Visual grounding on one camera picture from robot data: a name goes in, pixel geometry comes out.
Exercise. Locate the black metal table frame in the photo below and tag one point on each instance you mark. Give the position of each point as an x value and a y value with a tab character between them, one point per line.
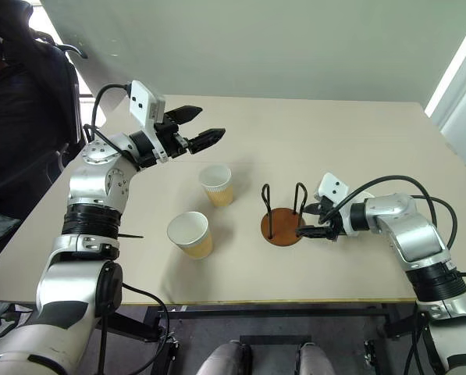
256	312

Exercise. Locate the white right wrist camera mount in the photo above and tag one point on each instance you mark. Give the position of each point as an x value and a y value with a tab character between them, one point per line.
334	187

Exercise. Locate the translucent yellow cup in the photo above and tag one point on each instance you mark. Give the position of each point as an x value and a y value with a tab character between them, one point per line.
195	242

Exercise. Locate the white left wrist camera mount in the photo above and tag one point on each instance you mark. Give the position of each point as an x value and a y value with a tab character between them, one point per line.
141	101

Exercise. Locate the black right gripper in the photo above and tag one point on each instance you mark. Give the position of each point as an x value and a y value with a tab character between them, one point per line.
333	223

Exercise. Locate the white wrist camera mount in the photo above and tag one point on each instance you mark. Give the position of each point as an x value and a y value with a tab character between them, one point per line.
334	187
141	101

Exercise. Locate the black office chair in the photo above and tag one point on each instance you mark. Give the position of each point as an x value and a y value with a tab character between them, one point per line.
41	97

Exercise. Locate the tan white paper cup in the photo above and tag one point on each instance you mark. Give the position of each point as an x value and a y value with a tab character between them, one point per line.
217	193

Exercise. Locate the grey rounded shape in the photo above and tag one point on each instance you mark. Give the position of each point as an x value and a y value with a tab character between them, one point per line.
221	359
316	361

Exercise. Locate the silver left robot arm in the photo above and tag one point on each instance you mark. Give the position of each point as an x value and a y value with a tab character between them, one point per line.
92	183

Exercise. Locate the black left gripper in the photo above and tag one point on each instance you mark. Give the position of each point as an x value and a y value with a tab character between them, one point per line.
170	137

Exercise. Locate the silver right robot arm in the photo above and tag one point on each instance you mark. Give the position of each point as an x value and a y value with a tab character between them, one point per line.
412	230

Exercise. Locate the white black sneaker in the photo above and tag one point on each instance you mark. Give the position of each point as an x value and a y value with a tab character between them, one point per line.
10	322

